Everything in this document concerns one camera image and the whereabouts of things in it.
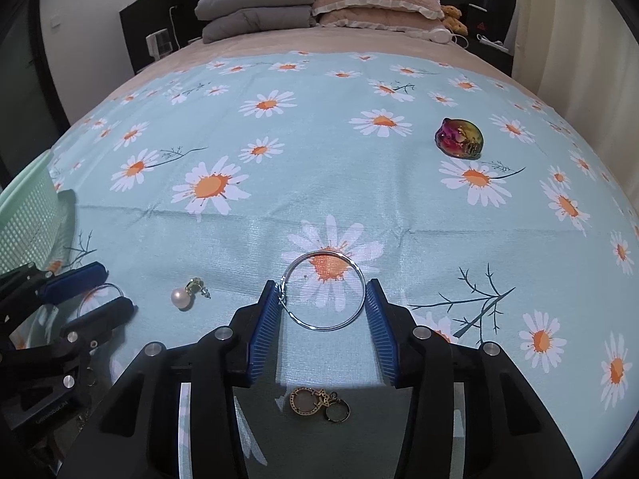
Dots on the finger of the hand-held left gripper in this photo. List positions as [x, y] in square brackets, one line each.
[107, 312]
[75, 280]

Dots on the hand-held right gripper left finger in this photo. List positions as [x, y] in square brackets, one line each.
[262, 332]

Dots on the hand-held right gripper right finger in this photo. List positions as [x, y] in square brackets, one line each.
[383, 332]

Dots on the pearl stud earring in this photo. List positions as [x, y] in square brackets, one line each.
[182, 299]

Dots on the green plastic mesh basket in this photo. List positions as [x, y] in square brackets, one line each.
[25, 214]

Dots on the gold filigree earring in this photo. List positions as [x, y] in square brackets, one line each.
[305, 411]

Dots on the daisy print blue cloth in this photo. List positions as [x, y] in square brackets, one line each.
[319, 169]

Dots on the iridescent rainbow glass ornament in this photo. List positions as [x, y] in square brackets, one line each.
[459, 138]

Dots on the small white appliance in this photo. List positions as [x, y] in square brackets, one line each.
[158, 42]

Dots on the black headboard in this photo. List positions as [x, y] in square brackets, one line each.
[150, 15]

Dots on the beige bed cover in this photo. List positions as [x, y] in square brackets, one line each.
[319, 40]

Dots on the white headphones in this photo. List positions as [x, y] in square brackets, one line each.
[440, 36]

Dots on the white power strip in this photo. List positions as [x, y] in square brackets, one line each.
[491, 43]

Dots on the brown teddy bear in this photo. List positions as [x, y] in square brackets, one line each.
[453, 19]

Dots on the black box with red mark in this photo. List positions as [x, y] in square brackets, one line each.
[478, 19]

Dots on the cream curtain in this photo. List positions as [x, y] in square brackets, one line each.
[574, 35]

